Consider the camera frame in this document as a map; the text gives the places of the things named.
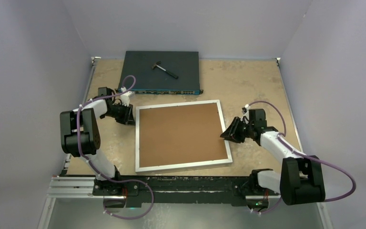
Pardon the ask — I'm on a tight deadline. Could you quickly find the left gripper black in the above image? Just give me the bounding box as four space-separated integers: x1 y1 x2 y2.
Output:
103 102 136 125

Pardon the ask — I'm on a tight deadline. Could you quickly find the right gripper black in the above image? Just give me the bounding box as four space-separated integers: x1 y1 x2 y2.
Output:
220 117 254 144

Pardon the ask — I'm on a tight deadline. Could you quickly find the white picture frame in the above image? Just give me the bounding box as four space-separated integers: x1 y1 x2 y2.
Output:
134 99 234 173

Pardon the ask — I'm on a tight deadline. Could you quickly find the brown cardboard backing board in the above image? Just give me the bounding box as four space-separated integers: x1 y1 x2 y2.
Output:
139 103 229 168

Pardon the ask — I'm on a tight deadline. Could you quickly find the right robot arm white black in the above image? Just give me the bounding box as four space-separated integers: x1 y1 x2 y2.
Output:
220 108 325 205

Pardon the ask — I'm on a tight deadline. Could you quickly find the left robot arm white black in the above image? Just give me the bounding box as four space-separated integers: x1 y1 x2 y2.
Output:
60 87 135 195

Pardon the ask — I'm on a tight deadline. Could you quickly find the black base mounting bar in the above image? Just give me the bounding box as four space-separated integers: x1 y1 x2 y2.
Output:
92 175 279 208

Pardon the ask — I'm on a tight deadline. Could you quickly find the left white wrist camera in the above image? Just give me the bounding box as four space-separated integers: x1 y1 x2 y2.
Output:
120 87 135 107

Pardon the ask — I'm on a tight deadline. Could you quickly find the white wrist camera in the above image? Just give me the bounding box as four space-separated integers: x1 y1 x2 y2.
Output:
120 87 135 107
241 104 250 120

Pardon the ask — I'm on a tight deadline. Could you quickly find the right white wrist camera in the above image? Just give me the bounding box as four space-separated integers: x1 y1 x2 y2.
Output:
241 104 250 120

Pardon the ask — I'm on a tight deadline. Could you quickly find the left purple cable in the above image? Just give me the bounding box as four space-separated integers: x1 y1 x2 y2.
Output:
75 75 155 220

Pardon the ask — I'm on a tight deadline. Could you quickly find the dark network switch box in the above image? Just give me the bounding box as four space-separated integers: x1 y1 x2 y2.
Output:
116 51 203 95

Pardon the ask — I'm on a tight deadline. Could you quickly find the small black-handled hammer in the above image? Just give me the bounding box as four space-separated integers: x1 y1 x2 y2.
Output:
151 61 179 79

